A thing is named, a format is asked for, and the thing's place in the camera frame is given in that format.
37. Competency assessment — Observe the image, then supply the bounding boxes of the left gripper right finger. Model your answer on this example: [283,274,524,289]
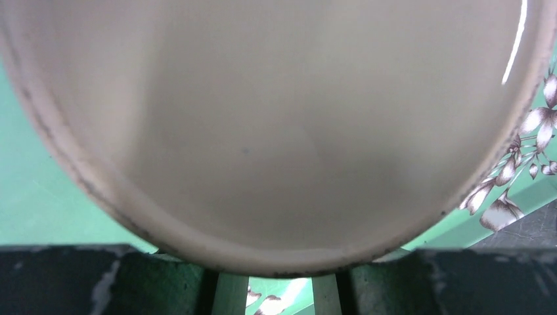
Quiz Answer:
[337,248,556,315]

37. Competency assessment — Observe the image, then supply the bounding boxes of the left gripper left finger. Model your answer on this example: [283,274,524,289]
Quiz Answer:
[1,245,217,314]

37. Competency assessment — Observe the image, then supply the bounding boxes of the cream paisley mug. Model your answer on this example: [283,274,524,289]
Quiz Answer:
[1,1,556,278]

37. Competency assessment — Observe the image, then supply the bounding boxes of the green floral tray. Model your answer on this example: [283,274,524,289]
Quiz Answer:
[0,39,557,315]

